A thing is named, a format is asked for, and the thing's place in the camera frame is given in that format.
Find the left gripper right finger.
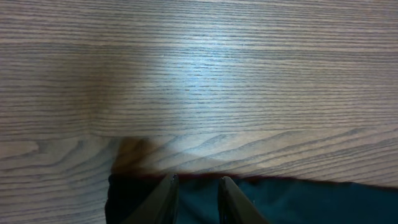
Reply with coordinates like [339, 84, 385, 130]
[217, 176, 269, 224]

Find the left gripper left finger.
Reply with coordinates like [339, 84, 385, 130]
[122, 174, 179, 224]

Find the black t-shirt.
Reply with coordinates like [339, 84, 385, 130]
[105, 174, 397, 224]

